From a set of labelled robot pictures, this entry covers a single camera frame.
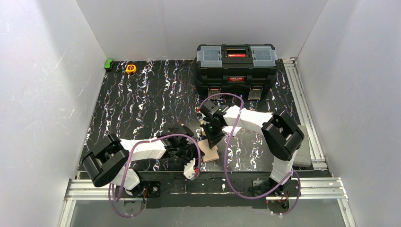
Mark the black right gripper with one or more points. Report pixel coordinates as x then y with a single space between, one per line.
213 135

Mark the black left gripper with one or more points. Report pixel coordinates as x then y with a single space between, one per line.
190 153

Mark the white credit card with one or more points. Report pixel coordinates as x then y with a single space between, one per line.
231 130

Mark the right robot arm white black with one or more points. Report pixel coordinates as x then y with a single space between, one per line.
283 137

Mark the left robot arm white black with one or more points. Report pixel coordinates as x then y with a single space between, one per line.
108 160

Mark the black toolbox with red label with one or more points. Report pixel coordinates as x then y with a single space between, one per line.
249 70

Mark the yellow tape measure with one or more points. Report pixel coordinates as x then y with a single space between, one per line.
131 68

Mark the grey rectangular box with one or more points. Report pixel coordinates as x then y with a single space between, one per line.
303 156

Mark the green small object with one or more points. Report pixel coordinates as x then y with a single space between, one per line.
108 64

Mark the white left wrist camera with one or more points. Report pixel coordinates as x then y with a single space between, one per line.
190 170

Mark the aluminium frame rail right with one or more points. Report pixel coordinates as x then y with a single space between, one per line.
316 152

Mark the aluminium frame rail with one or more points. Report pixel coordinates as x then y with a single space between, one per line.
316 152
207 193

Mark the aluminium frame rail front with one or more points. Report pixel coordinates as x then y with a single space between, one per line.
207 193

